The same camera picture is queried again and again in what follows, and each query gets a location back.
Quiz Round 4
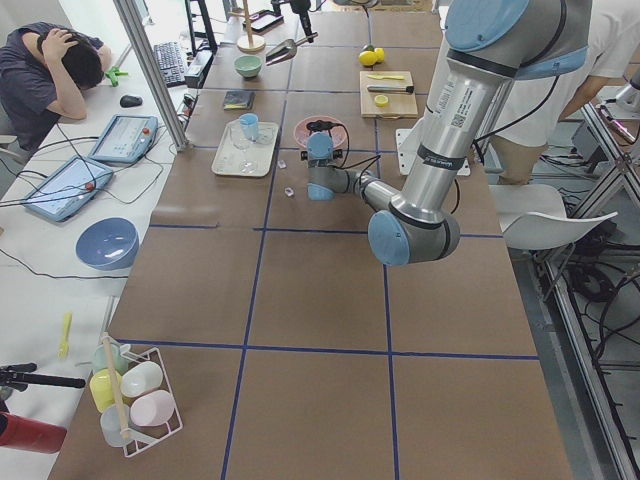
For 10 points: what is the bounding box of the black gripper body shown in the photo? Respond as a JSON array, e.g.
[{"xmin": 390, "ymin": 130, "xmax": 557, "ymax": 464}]
[{"xmin": 305, "ymin": 121, "xmax": 335, "ymax": 138}]

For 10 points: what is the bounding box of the silver metal ice scoop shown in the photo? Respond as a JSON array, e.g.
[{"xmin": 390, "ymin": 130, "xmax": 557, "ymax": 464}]
[{"xmin": 265, "ymin": 32, "xmax": 318, "ymax": 66}]

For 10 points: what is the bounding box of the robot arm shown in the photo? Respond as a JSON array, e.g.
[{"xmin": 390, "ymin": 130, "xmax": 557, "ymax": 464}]
[
  {"xmin": 270, "ymin": 0, "xmax": 379, "ymax": 36},
  {"xmin": 307, "ymin": 1, "xmax": 592, "ymax": 266}
]

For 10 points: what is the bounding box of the blue cup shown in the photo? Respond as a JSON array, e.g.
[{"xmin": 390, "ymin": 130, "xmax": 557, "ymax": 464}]
[{"xmin": 238, "ymin": 113, "xmax": 259, "ymax": 142}]

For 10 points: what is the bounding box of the pink bowl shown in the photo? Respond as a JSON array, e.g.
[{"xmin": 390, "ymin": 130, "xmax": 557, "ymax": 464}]
[{"xmin": 293, "ymin": 115, "xmax": 347, "ymax": 150}]

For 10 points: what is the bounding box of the lemon half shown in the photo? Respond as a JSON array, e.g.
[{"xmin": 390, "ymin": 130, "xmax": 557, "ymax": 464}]
[{"xmin": 374, "ymin": 94, "xmax": 389, "ymax": 108}]

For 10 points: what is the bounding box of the cream serving tray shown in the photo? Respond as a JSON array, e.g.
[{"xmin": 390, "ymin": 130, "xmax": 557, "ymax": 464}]
[{"xmin": 211, "ymin": 120, "xmax": 279, "ymax": 178}]

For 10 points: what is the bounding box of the clear wine glass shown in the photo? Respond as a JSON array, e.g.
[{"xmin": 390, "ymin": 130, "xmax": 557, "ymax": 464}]
[{"xmin": 230, "ymin": 122, "xmax": 256, "ymax": 174}]

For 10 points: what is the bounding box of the wooden cutting board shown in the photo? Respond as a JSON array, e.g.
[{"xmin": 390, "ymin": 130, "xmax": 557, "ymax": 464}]
[{"xmin": 359, "ymin": 71, "xmax": 418, "ymax": 118}]

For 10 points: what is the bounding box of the yellow plastic knife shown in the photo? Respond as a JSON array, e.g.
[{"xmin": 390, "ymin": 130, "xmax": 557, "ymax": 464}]
[{"xmin": 366, "ymin": 74, "xmax": 405, "ymax": 81}]

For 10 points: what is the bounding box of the grey yellow cloth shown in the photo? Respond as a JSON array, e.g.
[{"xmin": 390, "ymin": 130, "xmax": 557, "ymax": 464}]
[{"xmin": 223, "ymin": 90, "xmax": 255, "ymax": 111}]

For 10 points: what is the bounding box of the yellow lemon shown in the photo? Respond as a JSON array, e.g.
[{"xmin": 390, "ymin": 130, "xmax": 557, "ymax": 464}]
[
  {"xmin": 374, "ymin": 47, "xmax": 386, "ymax": 63},
  {"xmin": 358, "ymin": 50, "xmax": 378, "ymax": 67}
]

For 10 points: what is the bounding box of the green bowl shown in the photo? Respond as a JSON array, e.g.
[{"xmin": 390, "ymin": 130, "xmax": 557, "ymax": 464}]
[{"xmin": 234, "ymin": 55, "xmax": 263, "ymax": 79}]

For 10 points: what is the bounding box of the wooden stand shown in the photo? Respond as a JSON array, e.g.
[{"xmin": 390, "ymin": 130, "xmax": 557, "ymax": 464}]
[{"xmin": 236, "ymin": 0, "xmax": 266, "ymax": 54}]

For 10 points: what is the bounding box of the black keyboard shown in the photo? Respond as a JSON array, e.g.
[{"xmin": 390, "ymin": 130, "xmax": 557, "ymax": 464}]
[{"xmin": 153, "ymin": 41, "xmax": 187, "ymax": 87}]

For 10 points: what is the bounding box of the black computer mouse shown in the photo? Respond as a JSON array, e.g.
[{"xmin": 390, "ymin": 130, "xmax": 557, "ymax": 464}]
[{"xmin": 119, "ymin": 94, "xmax": 143, "ymax": 108}]

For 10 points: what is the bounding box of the far teach pendant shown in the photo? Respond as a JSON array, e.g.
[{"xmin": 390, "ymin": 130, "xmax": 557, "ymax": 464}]
[{"xmin": 89, "ymin": 114, "xmax": 159, "ymax": 165}]

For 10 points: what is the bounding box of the teach pendant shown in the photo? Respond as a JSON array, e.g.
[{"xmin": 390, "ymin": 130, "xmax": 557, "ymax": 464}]
[
  {"xmin": 21, "ymin": 155, "xmax": 114, "ymax": 222},
  {"xmin": 89, "ymin": 114, "xmax": 159, "ymax": 165}
]

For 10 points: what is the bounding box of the person in white shirt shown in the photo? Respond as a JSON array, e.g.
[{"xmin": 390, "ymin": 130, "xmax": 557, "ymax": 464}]
[{"xmin": 490, "ymin": 0, "xmax": 639, "ymax": 185}]

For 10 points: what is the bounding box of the white chair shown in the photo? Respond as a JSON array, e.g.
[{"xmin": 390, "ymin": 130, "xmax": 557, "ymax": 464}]
[{"xmin": 489, "ymin": 184, "xmax": 618, "ymax": 251}]

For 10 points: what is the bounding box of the blue bowl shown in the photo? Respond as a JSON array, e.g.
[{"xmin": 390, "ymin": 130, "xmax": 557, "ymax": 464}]
[{"xmin": 75, "ymin": 217, "xmax": 140, "ymax": 271}]

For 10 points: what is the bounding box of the near teach pendant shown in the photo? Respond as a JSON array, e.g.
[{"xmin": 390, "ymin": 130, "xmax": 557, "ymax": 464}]
[{"xmin": 21, "ymin": 155, "xmax": 114, "ymax": 222}]

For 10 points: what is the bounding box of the seated person dark shirt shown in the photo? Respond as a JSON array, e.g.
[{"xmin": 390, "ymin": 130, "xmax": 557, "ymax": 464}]
[{"xmin": 1, "ymin": 22, "xmax": 112, "ymax": 159}]

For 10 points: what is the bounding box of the yellow plastic fork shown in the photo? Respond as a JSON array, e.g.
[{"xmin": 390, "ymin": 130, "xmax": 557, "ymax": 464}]
[{"xmin": 57, "ymin": 312, "xmax": 73, "ymax": 360}]

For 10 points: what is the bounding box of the red bottle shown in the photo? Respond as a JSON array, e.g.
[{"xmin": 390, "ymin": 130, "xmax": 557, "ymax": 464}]
[{"xmin": 1, "ymin": 412, "xmax": 67, "ymax": 454}]

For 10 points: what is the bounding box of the white wire cup rack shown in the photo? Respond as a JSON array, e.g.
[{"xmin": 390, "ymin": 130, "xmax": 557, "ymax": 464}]
[{"xmin": 89, "ymin": 334, "xmax": 183, "ymax": 458}]

